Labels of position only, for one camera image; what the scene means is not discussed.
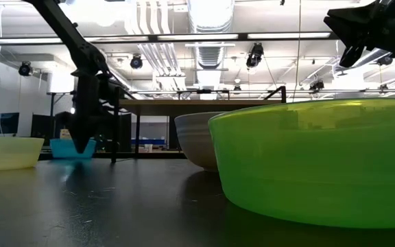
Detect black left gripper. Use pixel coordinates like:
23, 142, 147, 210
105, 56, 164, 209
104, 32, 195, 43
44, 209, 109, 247
72, 74, 118, 154

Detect light blue bowl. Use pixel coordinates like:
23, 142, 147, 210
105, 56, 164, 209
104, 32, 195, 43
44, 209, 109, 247
49, 138, 97, 159

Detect pale yellow bowl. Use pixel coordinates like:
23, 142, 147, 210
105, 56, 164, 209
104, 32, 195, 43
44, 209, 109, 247
0, 136, 45, 172

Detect white ribbed bowl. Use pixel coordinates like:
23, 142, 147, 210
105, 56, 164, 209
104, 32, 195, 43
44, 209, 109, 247
174, 111, 226, 172

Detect bright green bowl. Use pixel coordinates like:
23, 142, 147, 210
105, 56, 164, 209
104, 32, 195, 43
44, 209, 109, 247
208, 98, 395, 230

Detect wooden shelf with black legs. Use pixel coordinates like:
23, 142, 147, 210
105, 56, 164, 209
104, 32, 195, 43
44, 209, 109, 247
110, 85, 287, 164

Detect black folding room divider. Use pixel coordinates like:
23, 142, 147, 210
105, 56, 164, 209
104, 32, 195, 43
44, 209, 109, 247
31, 113, 132, 152

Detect white LED light strip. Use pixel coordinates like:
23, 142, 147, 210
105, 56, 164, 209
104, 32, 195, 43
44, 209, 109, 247
86, 36, 149, 43
158, 33, 239, 41
0, 38, 63, 45
247, 32, 331, 40

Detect blue background table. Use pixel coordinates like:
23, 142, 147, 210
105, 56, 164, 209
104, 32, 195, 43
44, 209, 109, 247
131, 139, 167, 145

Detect dark computer monitor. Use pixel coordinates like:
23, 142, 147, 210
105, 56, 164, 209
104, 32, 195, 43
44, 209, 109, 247
0, 113, 20, 135

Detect white ceiling conduit bundle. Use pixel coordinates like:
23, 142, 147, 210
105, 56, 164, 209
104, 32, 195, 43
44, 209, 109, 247
128, 0, 187, 78

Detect black background rig frame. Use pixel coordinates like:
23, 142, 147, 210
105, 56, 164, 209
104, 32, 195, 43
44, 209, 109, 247
46, 91, 77, 138

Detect black overhead frame bar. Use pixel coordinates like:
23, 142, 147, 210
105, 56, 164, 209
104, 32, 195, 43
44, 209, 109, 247
0, 31, 342, 45

